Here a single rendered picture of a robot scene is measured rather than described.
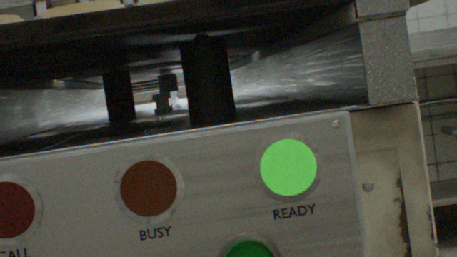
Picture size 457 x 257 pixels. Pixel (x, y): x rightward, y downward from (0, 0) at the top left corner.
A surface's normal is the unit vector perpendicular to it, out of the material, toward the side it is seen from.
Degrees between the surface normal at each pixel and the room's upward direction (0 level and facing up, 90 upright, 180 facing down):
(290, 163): 90
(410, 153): 90
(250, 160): 90
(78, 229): 90
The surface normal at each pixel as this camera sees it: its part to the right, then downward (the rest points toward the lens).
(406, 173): 0.06, 0.04
